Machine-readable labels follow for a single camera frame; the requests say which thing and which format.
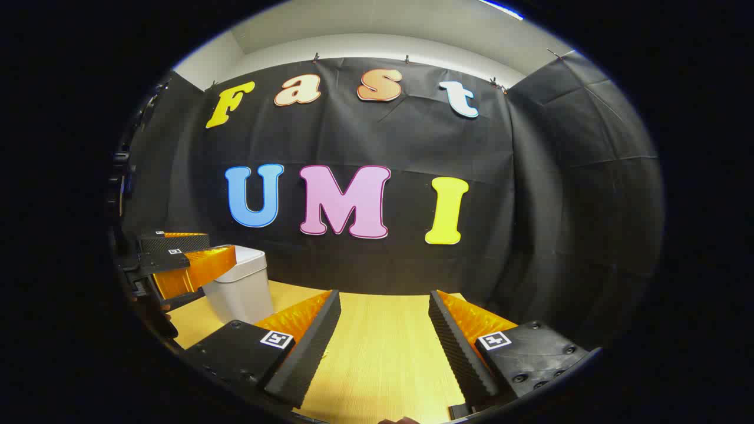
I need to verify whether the black backdrop cloth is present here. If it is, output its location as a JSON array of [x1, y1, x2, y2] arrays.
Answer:
[[121, 56, 666, 348]]

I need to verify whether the wooden desktop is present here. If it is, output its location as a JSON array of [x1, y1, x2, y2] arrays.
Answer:
[[168, 280, 519, 424]]

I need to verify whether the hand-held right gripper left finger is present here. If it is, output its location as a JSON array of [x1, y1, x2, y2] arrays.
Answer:
[[184, 289, 342, 410]]

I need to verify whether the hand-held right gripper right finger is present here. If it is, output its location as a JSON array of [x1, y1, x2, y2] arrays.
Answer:
[[428, 289, 591, 420]]

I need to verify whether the grey desktop garbage bin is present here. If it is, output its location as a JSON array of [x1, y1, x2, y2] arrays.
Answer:
[[202, 244, 275, 326]]

